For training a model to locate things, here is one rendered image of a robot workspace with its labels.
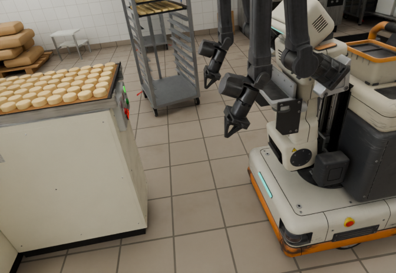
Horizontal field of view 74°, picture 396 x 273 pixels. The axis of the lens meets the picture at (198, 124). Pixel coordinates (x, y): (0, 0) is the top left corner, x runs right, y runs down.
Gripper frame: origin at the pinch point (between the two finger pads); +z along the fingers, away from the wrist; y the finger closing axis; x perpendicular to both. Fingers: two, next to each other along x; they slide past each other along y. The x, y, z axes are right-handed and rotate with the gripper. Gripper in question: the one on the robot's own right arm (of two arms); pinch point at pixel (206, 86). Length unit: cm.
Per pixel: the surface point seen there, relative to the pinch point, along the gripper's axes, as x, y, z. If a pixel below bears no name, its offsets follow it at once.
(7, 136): -77, 23, 34
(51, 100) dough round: -62, 23, 13
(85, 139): -48, 23, 29
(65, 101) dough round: -57, 23, 13
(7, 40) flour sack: -210, -314, 130
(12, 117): -75, 22, 25
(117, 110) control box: -38.5, 17.5, 14.4
